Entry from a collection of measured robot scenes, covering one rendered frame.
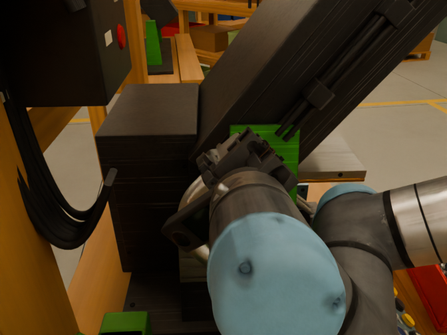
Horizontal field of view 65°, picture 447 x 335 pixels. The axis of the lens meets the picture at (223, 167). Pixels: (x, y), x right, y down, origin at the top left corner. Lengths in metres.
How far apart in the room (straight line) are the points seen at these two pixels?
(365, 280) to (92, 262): 0.72
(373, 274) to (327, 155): 0.52
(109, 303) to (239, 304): 0.65
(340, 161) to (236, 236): 0.60
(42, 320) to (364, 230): 0.42
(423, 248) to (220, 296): 0.21
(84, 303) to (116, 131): 0.38
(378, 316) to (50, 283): 0.43
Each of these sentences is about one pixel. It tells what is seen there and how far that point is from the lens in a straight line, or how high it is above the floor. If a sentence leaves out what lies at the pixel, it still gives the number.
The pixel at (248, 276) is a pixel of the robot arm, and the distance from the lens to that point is 0.19.
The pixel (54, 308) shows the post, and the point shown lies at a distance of 0.59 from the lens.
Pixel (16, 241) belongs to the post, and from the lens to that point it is 0.48.
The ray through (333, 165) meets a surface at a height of 1.13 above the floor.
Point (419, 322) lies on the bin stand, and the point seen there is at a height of 0.78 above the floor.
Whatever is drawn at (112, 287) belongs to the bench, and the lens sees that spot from 0.85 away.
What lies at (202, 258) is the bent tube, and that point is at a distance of 0.57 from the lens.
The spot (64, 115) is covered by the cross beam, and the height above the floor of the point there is 1.21.
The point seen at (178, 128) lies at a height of 1.24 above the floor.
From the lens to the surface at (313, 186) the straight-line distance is 1.12.
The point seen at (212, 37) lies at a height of 0.87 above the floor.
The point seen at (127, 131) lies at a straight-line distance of 0.65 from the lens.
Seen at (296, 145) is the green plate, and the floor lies 1.24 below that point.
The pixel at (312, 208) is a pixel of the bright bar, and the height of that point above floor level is 1.01.
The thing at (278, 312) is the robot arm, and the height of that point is 1.35.
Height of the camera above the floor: 1.50
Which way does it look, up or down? 31 degrees down
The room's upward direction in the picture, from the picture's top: straight up
